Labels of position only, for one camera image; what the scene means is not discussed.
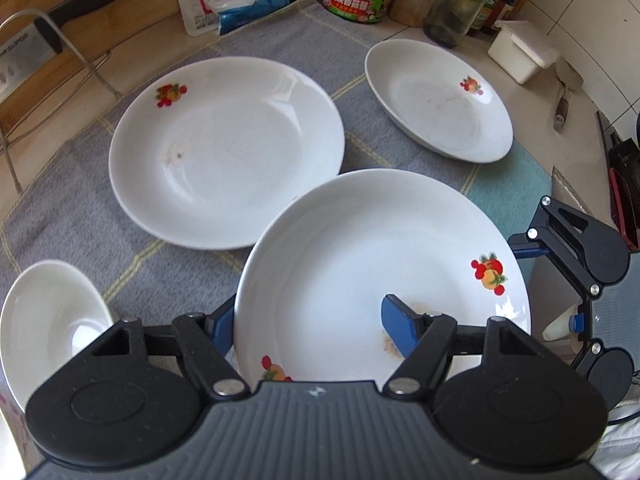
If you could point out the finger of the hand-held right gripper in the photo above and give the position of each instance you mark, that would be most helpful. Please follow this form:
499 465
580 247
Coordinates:
530 250
577 322

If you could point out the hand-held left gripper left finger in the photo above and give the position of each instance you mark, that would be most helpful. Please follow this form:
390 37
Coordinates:
223 327

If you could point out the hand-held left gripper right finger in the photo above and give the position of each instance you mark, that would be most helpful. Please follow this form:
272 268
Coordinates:
400 322

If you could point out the white fruit-print plate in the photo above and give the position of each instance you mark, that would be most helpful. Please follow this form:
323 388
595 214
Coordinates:
225 155
435 105
350 260

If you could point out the white flared bowl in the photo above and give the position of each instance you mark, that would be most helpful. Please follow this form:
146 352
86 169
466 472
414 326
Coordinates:
45 320

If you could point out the cream white rounded object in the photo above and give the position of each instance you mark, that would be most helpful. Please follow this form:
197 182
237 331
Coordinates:
557 327

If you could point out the red black object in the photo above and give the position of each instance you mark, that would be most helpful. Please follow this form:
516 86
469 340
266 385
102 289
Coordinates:
625 185

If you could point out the person's white clothing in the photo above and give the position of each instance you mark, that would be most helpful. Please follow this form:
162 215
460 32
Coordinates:
622 445

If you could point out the metal spatula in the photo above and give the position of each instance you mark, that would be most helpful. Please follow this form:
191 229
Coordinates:
567 80

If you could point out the grey checked towel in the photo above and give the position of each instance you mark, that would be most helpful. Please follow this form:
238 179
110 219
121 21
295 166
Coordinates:
85 220

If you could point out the white plastic box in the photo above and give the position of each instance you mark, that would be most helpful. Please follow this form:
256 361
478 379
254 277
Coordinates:
522 52

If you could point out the clear glass bottle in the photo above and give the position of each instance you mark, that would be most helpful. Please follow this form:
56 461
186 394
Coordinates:
455 5

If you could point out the bamboo cutting board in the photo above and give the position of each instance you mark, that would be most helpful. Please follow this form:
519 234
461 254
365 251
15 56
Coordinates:
100 25

